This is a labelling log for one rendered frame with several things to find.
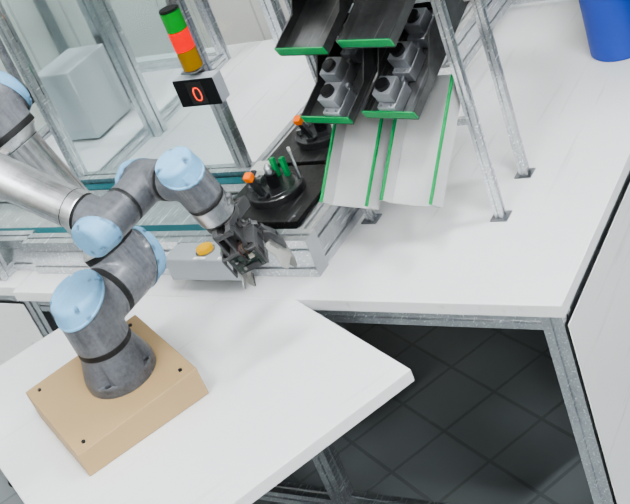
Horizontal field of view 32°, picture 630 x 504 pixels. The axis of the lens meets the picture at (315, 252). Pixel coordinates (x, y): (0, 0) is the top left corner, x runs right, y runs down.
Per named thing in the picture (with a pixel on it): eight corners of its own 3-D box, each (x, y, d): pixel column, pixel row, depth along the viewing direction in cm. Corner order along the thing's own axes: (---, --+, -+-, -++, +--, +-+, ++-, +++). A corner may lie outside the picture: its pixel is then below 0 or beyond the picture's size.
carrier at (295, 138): (347, 166, 264) (330, 121, 258) (265, 170, 277) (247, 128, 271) (386, 114, 281) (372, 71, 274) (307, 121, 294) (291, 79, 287)
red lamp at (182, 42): (188, 52, 259) (180, 33, 256) (171, 54, 262) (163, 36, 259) (199, 42, 262) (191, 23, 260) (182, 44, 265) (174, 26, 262)
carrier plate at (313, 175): (300, 228, 247) (297, 220, 246) (215, 230, 260) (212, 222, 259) (344, 169, 263) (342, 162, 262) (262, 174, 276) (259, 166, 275)
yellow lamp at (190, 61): (196, 71, 261) (188, 53, 259) (180, 73, 264) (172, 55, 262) (206, 61, 265) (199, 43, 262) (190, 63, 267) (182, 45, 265)
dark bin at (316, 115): (353, 125, 226) (334, 104, 221) (306, 123, 234) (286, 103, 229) (402, 14, 234) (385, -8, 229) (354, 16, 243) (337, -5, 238)
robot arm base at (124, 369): (108, 410, 218) (86, 375, 213) (76, 379, 230) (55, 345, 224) (169, 364, 223) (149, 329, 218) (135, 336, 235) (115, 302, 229)
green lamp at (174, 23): (180, 33, 256) (171, 14, 254) (163, 35, 259) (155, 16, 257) (191, 23, 260) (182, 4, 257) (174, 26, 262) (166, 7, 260)
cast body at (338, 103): (346, 121, 227) (328, 102, 222) (329, 121, 230) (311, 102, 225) (361, 88, 230) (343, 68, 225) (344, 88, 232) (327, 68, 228)
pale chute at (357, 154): (379, 210, 235) (366, 206, 231) (332, 205, 243) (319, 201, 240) (401, 81, 236) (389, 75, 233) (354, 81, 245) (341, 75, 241)
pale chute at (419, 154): (442, 208, 226) (430, 204, 223) (391, 203, 235) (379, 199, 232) (465, 75, 228) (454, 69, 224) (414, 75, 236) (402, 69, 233)
